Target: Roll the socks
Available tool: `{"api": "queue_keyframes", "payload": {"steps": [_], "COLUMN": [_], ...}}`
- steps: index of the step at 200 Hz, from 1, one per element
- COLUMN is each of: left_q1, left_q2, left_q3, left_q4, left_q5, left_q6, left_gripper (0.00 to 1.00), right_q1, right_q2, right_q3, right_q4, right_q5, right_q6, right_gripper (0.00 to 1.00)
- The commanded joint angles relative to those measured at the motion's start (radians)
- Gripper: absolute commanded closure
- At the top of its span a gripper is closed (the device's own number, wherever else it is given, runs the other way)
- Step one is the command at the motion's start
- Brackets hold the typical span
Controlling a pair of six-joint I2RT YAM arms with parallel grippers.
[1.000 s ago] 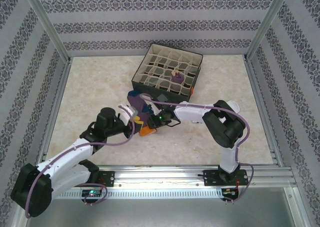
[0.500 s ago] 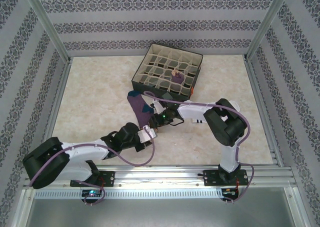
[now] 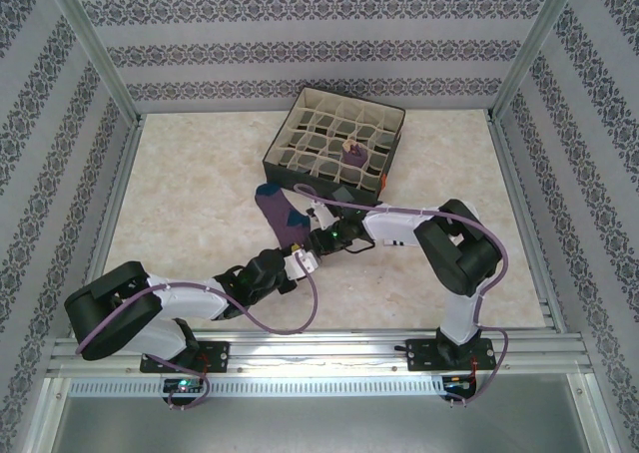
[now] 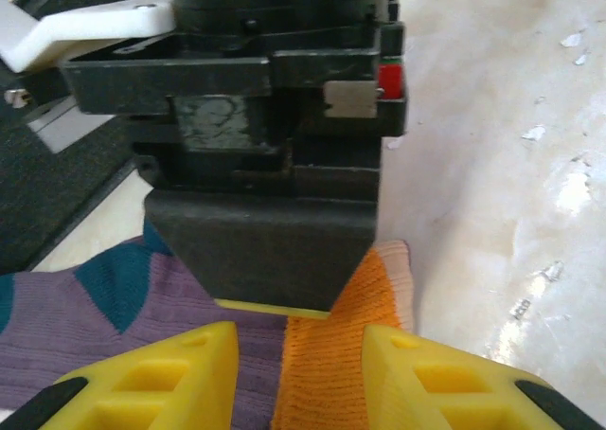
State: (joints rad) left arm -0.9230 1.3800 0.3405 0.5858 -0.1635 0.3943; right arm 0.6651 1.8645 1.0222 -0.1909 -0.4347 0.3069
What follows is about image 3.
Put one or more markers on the purple sock teal toe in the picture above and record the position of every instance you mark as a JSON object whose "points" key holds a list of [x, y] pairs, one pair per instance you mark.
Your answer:
{"points": [[279, 213]]}

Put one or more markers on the purple sock peach toe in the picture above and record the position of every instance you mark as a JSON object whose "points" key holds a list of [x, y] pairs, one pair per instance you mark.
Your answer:
{"points": [[354, 158]]}

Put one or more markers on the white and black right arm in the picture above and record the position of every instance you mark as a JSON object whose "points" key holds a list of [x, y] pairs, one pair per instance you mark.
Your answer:
{"points": [[459, 268]]}

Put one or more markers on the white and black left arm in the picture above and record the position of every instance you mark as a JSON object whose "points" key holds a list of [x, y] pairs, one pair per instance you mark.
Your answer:
{"points": [[120, 323]]}

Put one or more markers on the dark grey fabric storage box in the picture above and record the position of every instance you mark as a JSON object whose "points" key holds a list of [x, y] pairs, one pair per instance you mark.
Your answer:
{"points": [[299, 178]]}

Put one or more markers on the small circuit board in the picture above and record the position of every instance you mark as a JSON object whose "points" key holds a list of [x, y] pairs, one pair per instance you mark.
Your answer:
{"points": [[182, 385], [459, 383]]}

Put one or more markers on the grey sheet metal panel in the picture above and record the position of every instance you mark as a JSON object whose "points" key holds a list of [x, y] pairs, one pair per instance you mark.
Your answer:
{"points": [[319, 428]]}

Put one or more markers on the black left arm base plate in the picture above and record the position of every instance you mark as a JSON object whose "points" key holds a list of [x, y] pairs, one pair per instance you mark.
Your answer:
{"points": [[217, 355]]}

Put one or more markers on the long aluminium mounting rail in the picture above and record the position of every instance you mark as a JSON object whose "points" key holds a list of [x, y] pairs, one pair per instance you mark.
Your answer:
{"points": [[319, 353]]}

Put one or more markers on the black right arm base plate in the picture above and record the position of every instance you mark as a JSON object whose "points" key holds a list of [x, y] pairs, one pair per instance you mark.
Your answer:
{"points": [[422, 353]]}

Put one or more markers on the aluminium side rail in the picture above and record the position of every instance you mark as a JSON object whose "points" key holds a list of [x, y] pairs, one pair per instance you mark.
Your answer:
{"points": [[112, 223], [524, 223]]}

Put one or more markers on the aluminium frame post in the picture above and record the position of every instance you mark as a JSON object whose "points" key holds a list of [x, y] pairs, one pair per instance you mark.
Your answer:
{"points": [[536, 44], [95, 49]]}

